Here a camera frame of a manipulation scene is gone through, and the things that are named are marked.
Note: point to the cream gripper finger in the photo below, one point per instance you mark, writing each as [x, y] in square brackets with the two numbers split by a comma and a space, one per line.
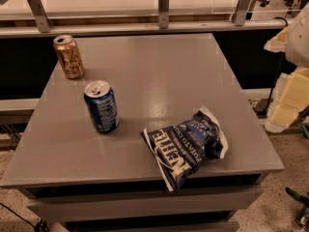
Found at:
[278, 42]
[290, 97]

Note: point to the blue pepsi can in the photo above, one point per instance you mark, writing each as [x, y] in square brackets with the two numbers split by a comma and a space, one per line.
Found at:
[100, 100]

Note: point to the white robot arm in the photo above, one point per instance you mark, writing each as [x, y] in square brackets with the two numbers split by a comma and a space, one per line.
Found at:
[297, 42]

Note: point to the gold soda can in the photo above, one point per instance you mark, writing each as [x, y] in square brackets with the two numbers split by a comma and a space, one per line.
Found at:
[69, 56]

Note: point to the green tool on floor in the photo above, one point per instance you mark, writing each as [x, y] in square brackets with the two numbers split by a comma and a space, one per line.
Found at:
[302, 217]

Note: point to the blue potato chip bag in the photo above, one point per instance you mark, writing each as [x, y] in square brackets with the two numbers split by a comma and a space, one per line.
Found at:
[179, 150]

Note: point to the grey drawer cabinet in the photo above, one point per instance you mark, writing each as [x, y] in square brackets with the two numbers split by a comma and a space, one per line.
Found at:
[73, 174]

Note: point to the right metal rail bracket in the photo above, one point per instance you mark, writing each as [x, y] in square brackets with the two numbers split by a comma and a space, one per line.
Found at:
[239, 16]

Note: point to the metal rail bracket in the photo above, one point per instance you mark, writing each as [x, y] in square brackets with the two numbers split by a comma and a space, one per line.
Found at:
[163, 14]
[40, 16]
[239, 16]

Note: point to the middle metal rail bracket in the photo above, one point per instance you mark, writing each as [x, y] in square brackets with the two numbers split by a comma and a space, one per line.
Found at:
[163, 14]

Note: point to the left metal rail bracket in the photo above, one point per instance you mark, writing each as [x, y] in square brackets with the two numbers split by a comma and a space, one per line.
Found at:
[40, 16]

